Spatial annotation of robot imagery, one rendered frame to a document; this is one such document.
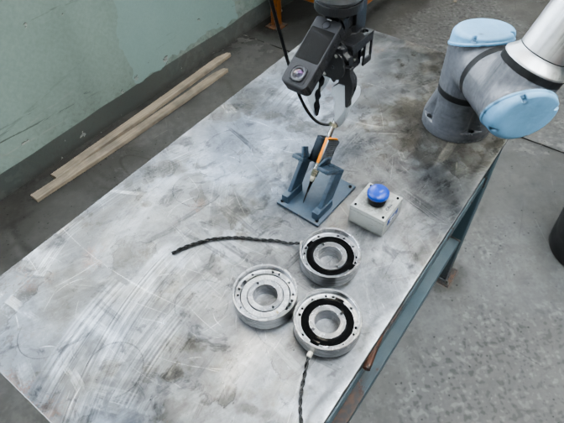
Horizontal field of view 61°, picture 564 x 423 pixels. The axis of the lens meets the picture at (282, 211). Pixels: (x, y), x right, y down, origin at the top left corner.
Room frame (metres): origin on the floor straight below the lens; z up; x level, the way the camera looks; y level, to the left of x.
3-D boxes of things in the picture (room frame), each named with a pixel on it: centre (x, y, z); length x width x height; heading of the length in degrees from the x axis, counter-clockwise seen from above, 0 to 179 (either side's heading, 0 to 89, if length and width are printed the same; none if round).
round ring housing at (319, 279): (0.48, -0.08, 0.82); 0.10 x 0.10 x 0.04
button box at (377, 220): (0.59, -0.18, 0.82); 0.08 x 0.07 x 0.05; 142
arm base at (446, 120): (0.85, -0.40, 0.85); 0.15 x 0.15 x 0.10
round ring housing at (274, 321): (0.41, 0.03, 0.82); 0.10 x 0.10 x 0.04
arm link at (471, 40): (0.84, -0.40, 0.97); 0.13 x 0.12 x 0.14; 8
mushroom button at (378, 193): (0.58, -0.17, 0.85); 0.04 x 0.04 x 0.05
